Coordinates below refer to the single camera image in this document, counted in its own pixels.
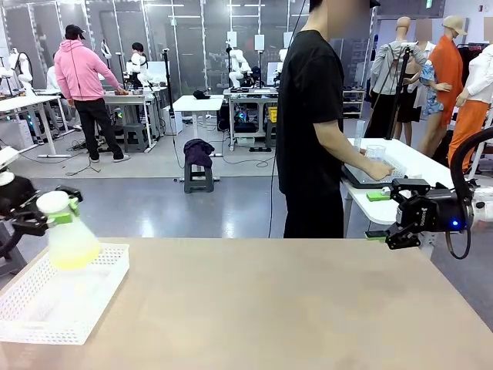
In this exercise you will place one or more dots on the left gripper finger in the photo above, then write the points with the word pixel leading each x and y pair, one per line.
pixel 75 196
pixel 34 223

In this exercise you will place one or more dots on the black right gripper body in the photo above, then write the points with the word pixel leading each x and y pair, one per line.
pixel 439 212

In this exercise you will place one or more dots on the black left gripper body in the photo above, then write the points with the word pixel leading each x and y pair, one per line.
pixel 17 196

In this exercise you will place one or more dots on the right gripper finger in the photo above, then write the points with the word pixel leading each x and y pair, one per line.
pixel 408 189
pixel 400 237

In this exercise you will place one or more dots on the translucent plastic conical flask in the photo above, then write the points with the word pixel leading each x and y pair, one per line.
pixel 73 246

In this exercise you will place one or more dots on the person's right forearm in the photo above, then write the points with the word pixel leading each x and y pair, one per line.
pixel 339 142

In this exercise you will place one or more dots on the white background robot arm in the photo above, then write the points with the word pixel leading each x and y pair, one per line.
pixel 23 69

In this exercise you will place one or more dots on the person's right hand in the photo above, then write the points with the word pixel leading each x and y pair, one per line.
pixel 381 170

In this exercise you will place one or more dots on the white side table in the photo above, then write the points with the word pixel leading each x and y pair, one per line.
pixel 420 162

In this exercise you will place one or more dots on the dark grey laptop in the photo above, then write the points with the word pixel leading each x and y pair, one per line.
pixel 358 177

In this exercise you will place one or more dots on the grey step stool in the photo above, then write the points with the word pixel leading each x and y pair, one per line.
pixel 135 136

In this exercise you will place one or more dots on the mannequin in orange trousers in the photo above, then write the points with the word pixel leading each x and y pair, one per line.
pixel 471 119

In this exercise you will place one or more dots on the long white desk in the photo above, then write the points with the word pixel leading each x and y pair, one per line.
pixel 27 102

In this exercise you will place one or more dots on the white shoe rack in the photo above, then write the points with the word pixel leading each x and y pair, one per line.
pixel 352 104

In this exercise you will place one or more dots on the person in floral blue top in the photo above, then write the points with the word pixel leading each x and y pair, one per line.
pixel 427 88

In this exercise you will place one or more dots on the black tripod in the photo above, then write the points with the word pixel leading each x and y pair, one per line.
pixel 398 85

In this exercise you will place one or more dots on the grey workbench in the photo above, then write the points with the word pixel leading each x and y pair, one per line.
pixel 131 98

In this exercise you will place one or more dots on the seated person in white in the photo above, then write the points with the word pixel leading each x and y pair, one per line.
pixel 54 83

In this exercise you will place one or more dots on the mannequin in grey shirt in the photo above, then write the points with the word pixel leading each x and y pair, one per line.
pixel 385 69

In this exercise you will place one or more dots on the person in pink hoodie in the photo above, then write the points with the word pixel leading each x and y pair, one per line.
pixel 77 73

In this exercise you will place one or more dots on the person in black t-shirt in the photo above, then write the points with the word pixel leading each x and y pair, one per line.
pixel 308 115

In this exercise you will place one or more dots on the grey plastic stool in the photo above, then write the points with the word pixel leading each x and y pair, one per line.
pixel 198 179

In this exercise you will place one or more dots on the mannequin in orange coat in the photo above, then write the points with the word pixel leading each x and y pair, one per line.
pixel 447 69

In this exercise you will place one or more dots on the dark purple garment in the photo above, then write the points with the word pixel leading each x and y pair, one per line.
pixel 198 152

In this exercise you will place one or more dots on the person with black hair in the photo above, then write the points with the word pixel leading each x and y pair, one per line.
pixel 138 63

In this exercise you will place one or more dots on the small white desk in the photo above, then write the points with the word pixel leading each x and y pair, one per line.
pixel 198 104

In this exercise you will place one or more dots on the yellow storage bin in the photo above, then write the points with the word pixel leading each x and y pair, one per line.
pixel 272 115

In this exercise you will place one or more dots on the black cap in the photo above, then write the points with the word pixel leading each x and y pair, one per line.
pixel 201 95

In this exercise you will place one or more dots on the metal equipment workbench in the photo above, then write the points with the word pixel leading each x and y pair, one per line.
pixel 250 94

